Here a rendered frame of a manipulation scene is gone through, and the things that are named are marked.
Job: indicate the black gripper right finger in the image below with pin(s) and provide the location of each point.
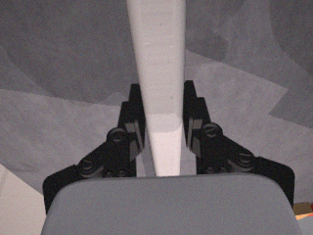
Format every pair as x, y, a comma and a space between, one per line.
216, 153

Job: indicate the tan flat rectangular block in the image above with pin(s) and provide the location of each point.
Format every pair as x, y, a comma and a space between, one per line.
302, 210

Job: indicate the grey long rod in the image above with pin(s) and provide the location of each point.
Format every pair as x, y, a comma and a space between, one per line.
158, 32

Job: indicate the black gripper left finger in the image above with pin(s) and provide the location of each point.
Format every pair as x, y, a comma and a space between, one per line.
114, 158

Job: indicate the grey wall panel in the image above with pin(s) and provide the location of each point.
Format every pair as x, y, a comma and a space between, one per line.
22, 209

